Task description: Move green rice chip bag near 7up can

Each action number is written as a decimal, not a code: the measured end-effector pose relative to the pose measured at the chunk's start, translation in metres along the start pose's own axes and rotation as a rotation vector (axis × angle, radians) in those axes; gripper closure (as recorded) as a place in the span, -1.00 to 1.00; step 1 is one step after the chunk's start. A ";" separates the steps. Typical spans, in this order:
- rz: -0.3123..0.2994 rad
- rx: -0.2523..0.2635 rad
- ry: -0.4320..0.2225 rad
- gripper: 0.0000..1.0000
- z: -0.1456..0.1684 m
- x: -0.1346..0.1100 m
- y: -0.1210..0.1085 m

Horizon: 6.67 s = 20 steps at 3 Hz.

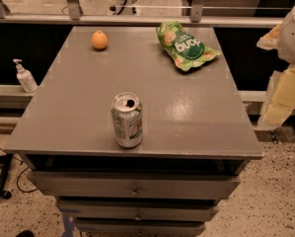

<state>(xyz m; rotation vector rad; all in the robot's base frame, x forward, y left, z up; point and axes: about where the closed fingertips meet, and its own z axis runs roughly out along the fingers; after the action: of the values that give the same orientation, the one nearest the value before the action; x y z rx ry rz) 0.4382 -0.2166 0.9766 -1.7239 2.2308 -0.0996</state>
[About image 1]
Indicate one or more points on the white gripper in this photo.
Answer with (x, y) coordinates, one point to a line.
(293, 39)

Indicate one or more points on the green rice chip bag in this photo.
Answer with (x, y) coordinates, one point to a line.
(183, 48)

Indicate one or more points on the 7up soda can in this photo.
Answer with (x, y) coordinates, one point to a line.
(126, 113)

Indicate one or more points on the grey drawer cabinet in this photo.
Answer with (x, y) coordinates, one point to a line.
(192, 123)

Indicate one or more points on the orange fruit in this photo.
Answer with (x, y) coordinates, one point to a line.
(99, 40)

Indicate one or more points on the top grey drawer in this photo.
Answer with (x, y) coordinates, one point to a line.
(129, 185)

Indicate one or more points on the grey drawer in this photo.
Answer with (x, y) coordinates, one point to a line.
(129, 185)
(140, 228)
(137, 209)

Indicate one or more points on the bottom grey drawer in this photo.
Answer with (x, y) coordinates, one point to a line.
(140, 228)

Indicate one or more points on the middle grey drawer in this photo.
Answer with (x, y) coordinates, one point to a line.
(137, 209)

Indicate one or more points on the white pump dispenser bottle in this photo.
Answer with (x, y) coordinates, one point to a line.
(25, 77)

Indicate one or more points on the black stand leg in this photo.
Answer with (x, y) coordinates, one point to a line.
(5, 163)

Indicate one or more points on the metal window rail frame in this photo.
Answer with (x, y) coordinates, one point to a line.
(73, 12)

